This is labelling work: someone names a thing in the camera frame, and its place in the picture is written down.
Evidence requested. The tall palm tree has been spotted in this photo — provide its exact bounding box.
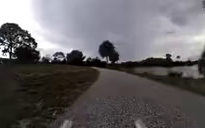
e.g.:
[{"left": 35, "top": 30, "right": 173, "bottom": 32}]
[{"left": 97, "top": 40, "right": 120, "bottom": 65}]

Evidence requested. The row of dark trees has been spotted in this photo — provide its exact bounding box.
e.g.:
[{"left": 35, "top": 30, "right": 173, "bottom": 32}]
[{"left": 39, "top": 49, "right": 108, "bottom": 69}]

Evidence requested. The grey asphalt path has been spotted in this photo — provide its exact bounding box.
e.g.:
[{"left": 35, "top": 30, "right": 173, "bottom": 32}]
[{"left": 44, "top": 66, "right": 205, "bottom": 128}]

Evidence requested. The distant tree line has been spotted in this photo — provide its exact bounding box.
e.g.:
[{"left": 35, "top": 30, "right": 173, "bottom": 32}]
[{"left": 119, "top": 53, "right": 199, "bottom": 68}]

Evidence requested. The robot's own part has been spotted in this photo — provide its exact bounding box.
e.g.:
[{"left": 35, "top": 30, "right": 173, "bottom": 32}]
[
  {"left": 59, "top": 119, "right": 74, "bottom": 128},
  {"left": 133, "top": 118, "right": 148, "bottom": 128}
]

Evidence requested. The wide grass field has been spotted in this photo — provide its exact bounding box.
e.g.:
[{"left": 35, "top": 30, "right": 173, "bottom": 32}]
[{"left": 0, "top": 63, "right": 101, "bottom": 128}]

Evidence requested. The small dark bush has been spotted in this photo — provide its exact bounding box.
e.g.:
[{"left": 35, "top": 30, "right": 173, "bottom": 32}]
[{"left": 168, "top": 71, "right": 184, "bottom": 78}]

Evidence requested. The grass strip beside water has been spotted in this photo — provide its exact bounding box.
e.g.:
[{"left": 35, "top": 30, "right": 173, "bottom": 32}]
[{"left": 109, "top": 66, "right": 205, "bottom": 99}]

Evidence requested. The large broad tree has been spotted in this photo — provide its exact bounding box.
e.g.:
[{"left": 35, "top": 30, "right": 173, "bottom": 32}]
[{"left": 0, "top": 22, "right": 41, "bottom": 65}]

